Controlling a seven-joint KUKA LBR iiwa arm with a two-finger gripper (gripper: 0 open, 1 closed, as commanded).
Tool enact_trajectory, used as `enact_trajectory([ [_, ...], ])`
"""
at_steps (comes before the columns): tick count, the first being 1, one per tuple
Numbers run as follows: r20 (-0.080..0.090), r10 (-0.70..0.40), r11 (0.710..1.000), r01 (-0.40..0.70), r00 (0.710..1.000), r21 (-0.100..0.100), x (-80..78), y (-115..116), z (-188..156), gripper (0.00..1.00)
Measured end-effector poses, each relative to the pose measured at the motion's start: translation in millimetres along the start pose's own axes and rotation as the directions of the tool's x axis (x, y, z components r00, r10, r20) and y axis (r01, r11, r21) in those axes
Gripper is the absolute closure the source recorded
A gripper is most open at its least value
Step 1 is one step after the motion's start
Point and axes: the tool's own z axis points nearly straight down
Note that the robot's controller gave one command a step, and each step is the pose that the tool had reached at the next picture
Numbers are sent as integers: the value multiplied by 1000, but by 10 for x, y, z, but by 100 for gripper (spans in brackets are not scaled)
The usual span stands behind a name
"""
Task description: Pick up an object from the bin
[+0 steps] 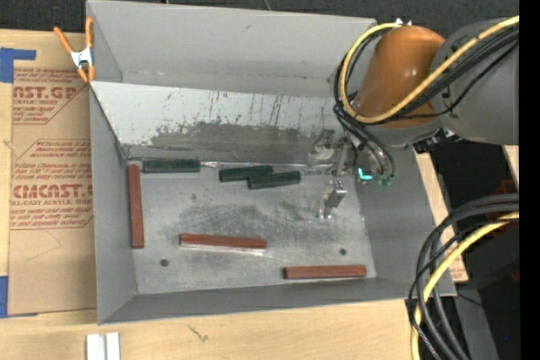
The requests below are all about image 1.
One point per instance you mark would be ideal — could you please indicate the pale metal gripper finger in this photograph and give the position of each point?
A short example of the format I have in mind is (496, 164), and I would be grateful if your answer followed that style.
(326, 206)
(338, 196)

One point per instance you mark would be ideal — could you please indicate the dark green flat block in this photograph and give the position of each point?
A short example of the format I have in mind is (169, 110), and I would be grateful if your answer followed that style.
(274, 180)
(244, 173)
(171, 165)

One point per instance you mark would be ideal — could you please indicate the red-brown flat block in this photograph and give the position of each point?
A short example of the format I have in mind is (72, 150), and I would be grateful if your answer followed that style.
(223, 240)
(136, 206)
(325, 272)

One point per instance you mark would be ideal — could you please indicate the grey metal bin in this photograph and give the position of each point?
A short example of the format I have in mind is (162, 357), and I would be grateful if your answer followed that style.
(236, 219)

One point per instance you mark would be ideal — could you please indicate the brown cardboard board red print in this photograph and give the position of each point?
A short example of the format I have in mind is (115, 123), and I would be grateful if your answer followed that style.
(46, 164)

